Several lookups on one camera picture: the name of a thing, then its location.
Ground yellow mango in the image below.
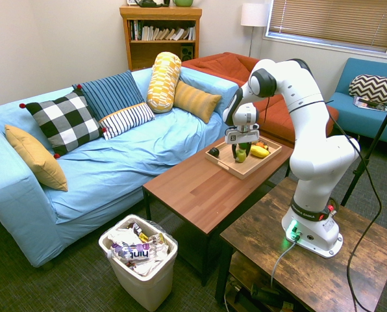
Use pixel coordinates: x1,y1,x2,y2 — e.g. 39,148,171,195
250,145,270,159

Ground black camera tripod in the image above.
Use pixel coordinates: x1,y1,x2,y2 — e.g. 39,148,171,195
340,86,387,207

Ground white navy striped pillow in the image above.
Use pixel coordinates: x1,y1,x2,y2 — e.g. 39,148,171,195
98,102,156,141

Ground plain mustard pillow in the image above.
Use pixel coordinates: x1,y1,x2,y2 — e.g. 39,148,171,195
4,124,69,192

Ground striped mustard pillow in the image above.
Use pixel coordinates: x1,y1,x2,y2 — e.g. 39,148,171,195
173,80,223,125

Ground teal sofa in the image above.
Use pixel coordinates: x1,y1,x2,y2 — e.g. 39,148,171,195
328,57,387,148

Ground blue striped pillow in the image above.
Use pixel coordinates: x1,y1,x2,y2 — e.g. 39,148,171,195
71,70,145,122

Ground white trash bin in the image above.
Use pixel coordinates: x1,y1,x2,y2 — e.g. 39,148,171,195
98,213,179,312

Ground yellow patterned bolster pillow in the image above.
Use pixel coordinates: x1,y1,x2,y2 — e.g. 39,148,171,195
145,51,182,114

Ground wooden window blinds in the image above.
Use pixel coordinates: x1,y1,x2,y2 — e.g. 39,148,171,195
266,0,387,53

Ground wooden bookshelf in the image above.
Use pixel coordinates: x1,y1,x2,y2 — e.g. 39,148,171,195
119,5,203,72

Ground rust orange sofa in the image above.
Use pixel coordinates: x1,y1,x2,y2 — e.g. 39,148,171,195
181,51,340,149

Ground black white checked pillow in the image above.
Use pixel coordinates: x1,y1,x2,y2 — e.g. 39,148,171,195
19,84,107,160

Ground rustic dark wooden table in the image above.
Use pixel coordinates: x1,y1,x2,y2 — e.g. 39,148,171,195
214,177,387,312

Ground light blue sofa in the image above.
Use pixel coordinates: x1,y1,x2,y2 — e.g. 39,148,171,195
0,66,240,269

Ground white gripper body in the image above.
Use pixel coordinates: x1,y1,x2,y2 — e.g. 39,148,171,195
225,123,260,146

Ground clear bottle with purple label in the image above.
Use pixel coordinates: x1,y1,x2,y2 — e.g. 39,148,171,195
108,240,159,265

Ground black device under table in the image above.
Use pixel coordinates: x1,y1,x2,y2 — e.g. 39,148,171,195
249,281,293,309

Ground grey base cable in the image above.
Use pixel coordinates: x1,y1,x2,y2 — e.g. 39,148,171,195
270,238,300,289

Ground reddish wooden coffee table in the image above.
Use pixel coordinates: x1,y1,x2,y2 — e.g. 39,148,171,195
142,135,294,287

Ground white floor lamp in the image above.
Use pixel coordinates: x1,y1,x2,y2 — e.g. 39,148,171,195
240,3,271,59

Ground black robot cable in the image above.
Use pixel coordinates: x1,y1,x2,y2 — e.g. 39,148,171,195
264,94,384,312

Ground magazine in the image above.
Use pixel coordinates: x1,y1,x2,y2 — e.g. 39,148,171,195
353,96,387,112

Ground black white chevron pillow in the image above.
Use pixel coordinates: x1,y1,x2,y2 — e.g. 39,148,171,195
348,73,387,109

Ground light wooden tray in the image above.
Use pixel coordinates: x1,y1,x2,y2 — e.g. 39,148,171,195
204,135,283,181

